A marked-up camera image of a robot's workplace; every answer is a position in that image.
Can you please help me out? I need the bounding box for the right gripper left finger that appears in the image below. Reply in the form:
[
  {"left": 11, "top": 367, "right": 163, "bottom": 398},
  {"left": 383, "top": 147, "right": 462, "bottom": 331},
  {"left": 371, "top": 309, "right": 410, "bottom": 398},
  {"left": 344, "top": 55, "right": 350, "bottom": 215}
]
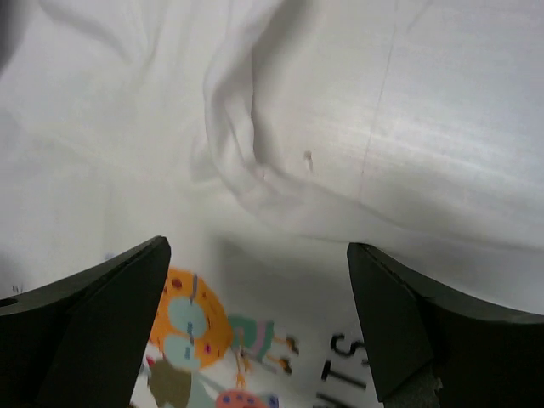
[{"left": 1, "top": 236, "right": 171, "bottom": 408}]

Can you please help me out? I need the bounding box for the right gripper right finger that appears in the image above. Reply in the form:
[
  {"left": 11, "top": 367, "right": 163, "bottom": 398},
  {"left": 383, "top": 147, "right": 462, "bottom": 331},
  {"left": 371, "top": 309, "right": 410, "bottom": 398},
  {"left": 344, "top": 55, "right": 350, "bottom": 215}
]
[{"left": 347, "top": 243, "right": 543, "bottom": 407}]

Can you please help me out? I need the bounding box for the white printed t shirt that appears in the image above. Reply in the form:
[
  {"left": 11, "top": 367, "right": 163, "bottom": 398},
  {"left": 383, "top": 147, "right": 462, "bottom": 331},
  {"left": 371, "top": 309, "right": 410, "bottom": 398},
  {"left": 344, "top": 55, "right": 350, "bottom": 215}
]
[{"left": 1, "top": 1, "right": 543, "bottom": 407}]

